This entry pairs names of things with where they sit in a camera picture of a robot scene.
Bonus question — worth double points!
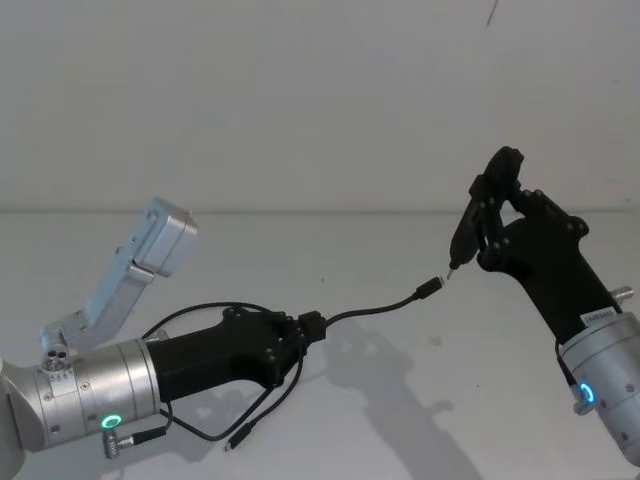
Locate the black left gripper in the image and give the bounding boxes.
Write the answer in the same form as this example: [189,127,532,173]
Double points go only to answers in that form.
[144,307,328,402]

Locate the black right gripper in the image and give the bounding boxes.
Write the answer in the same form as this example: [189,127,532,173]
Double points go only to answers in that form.
[469,145,625,347]

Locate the black pen-shaped device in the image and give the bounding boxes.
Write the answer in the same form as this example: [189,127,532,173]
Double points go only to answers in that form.
[445,192,489,286]

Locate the black charging cable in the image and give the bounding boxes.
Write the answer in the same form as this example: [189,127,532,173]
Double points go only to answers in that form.
[141,274,446,454]

